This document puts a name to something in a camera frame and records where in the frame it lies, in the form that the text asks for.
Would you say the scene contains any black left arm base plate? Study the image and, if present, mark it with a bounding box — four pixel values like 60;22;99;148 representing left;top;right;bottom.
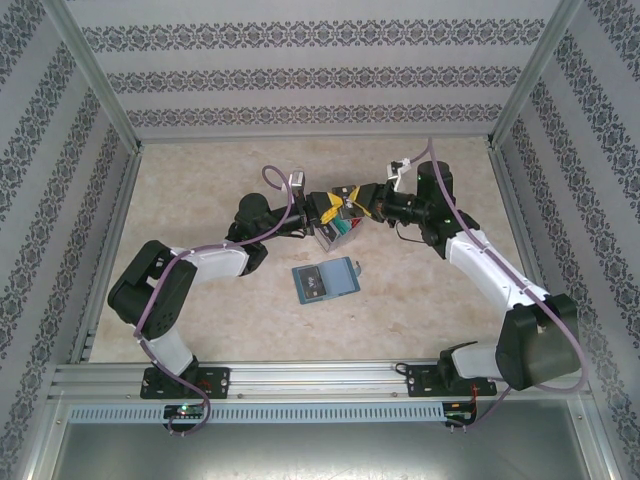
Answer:
140;366;232;401

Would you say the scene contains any aluminium mounting rail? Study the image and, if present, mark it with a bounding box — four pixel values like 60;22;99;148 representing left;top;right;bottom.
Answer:
47;360;596;402

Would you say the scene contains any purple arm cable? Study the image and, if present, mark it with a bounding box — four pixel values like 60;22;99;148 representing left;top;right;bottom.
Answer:
399;137;589;431
133;164;301;437

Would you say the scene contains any aluminium back rail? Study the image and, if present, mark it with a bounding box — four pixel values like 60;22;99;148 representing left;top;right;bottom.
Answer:
135;130;496;146

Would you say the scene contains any left controller circuit board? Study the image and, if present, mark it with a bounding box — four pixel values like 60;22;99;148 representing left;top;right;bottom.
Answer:
162;402;207;422

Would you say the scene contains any clear acrylic card box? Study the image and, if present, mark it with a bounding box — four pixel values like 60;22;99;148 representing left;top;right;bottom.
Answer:
312;212;365;254

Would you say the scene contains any aluminium frame post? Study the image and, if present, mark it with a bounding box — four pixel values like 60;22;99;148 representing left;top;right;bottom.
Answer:
42;0;146;154
492;0;585;149

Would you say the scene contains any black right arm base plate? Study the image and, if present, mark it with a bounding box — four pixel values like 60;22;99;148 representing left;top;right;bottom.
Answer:
403;363;499;399

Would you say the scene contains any aluminium right frame post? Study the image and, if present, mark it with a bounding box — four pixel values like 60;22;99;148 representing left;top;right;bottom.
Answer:
492;0;585;149

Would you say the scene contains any grey sheet metal panel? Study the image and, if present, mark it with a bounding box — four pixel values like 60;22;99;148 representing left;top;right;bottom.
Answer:
27;394;615;480

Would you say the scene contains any aluminium right side rail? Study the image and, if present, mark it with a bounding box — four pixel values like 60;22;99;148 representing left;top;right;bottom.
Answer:
485;139;569;360

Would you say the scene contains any right controller circuit board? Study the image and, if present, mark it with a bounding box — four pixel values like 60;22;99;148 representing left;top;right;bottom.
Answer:
443;398;479;427

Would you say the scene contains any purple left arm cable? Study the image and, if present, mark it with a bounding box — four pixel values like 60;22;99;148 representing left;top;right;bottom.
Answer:
133;164;301;437

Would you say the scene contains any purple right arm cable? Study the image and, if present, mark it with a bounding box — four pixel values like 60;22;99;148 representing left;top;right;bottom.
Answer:
399;137;589;431

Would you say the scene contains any aluminium left frame post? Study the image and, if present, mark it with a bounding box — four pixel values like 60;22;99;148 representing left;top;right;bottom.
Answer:
42;0;146;154

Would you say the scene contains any slotted grey cable duct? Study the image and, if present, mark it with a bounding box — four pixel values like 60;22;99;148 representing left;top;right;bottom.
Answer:
67;402;447;424

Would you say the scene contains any controller circuit board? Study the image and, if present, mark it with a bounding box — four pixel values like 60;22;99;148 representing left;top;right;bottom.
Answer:
162;402;207;422
443;398;479;427

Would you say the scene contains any blue card holder wallet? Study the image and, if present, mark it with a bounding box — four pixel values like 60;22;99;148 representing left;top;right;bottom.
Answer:
290;255;363;307

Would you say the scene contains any aluminium left side rail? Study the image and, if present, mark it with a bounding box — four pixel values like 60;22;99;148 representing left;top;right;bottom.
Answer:
69;142;145;364

